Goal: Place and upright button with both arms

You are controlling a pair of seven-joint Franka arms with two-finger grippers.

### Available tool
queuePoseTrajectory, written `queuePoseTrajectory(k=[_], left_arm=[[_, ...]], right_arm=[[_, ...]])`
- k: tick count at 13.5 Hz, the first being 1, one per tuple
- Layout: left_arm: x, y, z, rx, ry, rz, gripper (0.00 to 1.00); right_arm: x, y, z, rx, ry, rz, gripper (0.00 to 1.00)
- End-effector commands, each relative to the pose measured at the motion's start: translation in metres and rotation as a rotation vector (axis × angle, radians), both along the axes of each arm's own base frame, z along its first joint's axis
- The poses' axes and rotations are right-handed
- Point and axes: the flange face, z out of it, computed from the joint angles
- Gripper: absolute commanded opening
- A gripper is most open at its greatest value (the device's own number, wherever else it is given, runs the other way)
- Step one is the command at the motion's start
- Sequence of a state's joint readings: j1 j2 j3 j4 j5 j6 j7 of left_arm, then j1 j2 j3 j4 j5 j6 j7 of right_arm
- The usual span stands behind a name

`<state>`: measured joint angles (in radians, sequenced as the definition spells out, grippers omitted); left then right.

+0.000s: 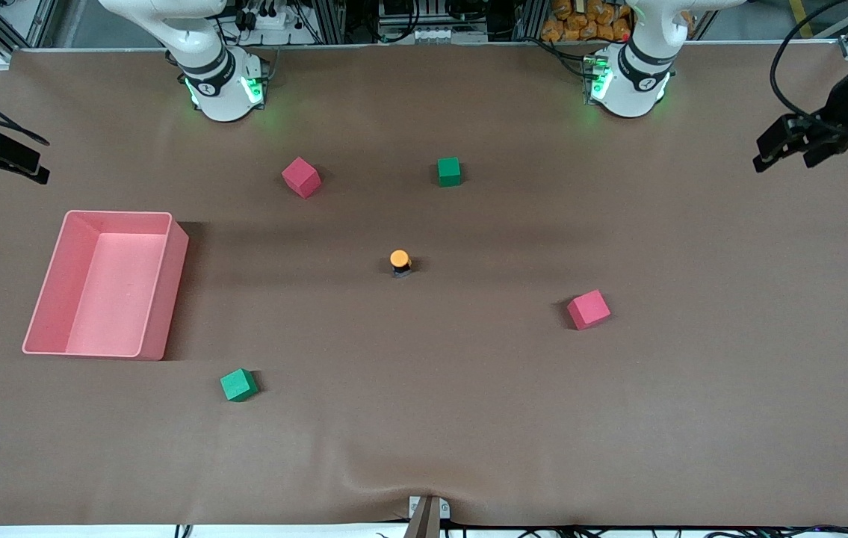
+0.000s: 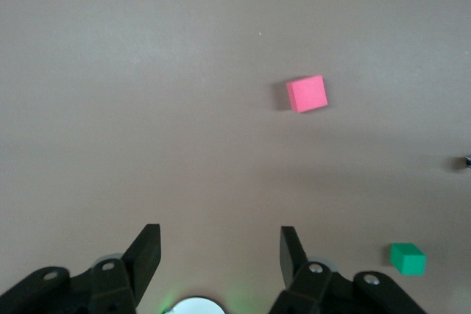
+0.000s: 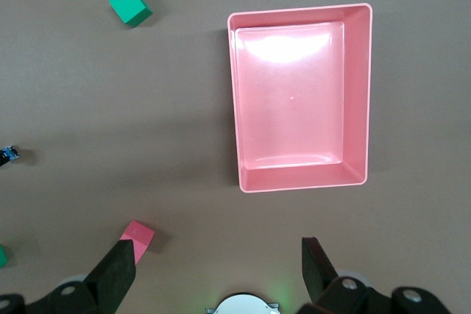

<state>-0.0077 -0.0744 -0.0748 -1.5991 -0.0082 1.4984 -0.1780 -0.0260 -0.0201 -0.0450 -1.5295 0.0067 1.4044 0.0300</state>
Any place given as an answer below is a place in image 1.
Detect pink plastic bin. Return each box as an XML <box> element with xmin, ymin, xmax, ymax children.
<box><xmin>22</xmin><ymin>210</ymin><xmax>191</xmax><ymax>362</ymax></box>

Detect pile of orange packets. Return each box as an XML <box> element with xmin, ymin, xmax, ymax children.
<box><xmin>541</xmin><ymin>0</ymin><xmax>696</xmax><ymax>43</ymax></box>

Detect pink foam cube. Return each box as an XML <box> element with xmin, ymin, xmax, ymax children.
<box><xmin>566</xmin><ymin>289</ymin><xmax>612</xmax><ymax>331</ymax></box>
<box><xmin>281</xmin><ymin>156</ymin><xmax>322</xmax><ymax>200</ymax></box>

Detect white power strip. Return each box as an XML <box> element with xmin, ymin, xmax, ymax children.
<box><xmin>233</xmin><ymin>0</ymin><xmax>297</xmax><ymax>31</ymax></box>

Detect white terminal strip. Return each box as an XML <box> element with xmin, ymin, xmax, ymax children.
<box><xmin>409</xmin><ymin>26</ymin><xmax>489</xmax><ymax>44</ymax></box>

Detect brown table cover mat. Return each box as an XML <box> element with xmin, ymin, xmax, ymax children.
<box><xmin>0</xmin><ymin>41</ymin><xmax>848</xmax><ymax>528</ymax></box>

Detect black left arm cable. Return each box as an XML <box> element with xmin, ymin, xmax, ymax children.
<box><xmin>770</xmin><ymin>0</ymin><xmax>848</xmax><ymax>129</ymax></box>

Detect aluminium profile post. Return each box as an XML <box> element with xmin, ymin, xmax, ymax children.
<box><xmin>403</xmin><ymin>495</ymin><xmax>452</xmax><ymax>538</ymax></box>

